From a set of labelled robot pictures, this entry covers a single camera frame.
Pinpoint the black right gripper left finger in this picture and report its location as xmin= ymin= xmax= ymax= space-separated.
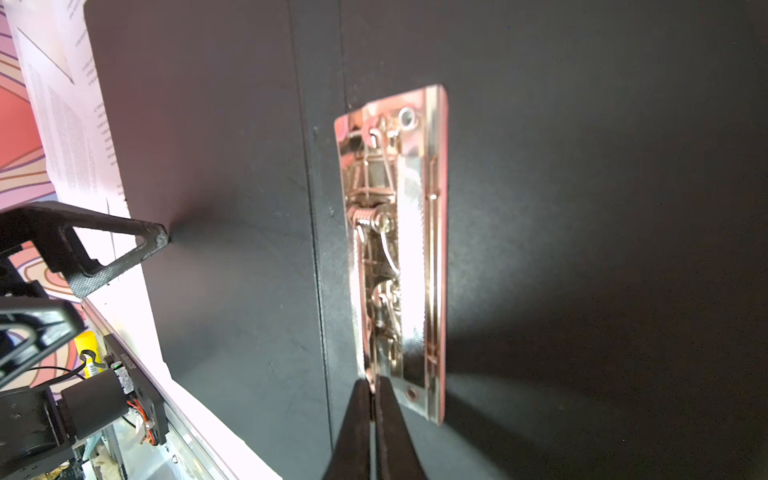
xmin=323 ymin=379 xmax=372 ymax=480

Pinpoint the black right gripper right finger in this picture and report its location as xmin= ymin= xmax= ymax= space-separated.
xmin=373 ymin=376 xmax=427 ymax=480

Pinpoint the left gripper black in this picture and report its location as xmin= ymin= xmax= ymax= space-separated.
xmin=1 ymin=201 xmax=170 ymax=387

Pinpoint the red folder black inside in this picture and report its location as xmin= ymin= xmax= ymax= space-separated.
xmin=85 ymin=1 xmax=767 ymax=479

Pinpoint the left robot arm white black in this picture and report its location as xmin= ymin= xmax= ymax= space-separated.
xmin=1 ymin=202 xmax=169 ymax=479

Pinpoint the metal folder clip mechanism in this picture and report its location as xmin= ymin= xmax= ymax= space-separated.
xmin=334 ymin=84 xmax=449 ymax=425

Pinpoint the printed paper sheet far stack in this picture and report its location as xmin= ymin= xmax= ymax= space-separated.
xmin=2 ymin=0 xmax=130 ymax=217

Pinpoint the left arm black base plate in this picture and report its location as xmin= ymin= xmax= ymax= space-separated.
xmin=103 ymin=334 xmax=169 ymax=446

